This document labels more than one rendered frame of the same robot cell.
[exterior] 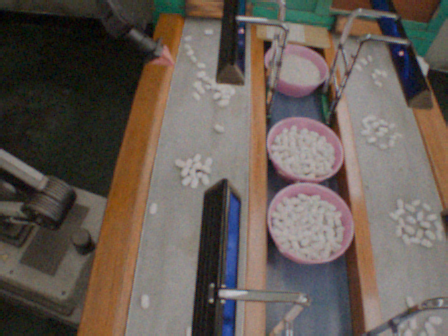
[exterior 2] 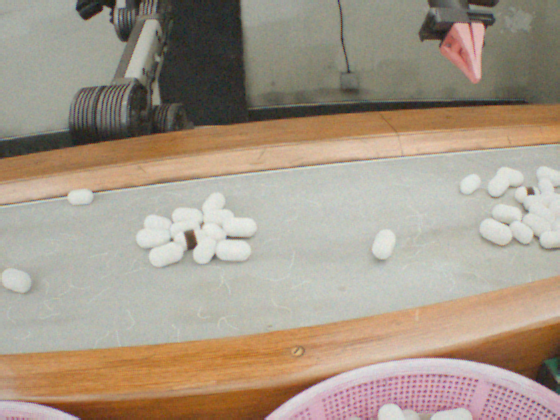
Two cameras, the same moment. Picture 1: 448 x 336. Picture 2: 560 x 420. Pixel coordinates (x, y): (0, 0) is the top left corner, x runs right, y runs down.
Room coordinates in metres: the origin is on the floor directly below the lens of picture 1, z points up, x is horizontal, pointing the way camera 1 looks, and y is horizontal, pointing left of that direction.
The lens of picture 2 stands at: (0.76, -0.36, 1.04)
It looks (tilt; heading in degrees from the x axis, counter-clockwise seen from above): 32 degrees down; 85
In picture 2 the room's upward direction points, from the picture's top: 3 degrees counter-clockwise
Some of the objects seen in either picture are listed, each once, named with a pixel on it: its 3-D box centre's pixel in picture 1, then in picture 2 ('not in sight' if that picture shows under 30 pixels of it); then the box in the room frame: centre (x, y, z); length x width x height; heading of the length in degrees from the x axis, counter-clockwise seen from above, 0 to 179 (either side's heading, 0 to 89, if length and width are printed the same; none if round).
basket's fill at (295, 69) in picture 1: (293, 74); not in sight; (1.29, -0.26, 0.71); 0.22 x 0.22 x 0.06
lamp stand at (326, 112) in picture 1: (360, 74); not in sight; (1.13, -0.46, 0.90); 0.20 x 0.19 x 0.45; 2
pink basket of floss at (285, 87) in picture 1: (294, 72); not in sight; (1.29, -0.26, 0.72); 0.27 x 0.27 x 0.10
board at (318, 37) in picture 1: (293, 33); not in sight; (1.51, -0.25, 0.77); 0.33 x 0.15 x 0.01; 92
